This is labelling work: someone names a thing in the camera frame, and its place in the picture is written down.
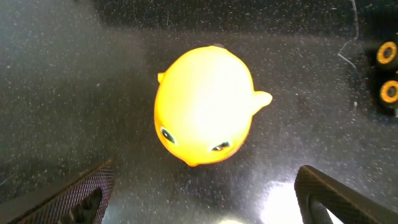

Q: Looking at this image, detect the yellow rubber duck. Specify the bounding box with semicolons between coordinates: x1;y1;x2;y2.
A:
154;45;274;167

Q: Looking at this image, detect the grey and yellow toy truck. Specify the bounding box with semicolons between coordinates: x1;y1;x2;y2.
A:
363;30;398;118

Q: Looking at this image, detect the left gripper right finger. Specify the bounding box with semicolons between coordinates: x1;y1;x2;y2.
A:
294;164;398;224

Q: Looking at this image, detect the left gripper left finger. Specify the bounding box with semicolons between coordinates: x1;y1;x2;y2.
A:
0;160;115;224

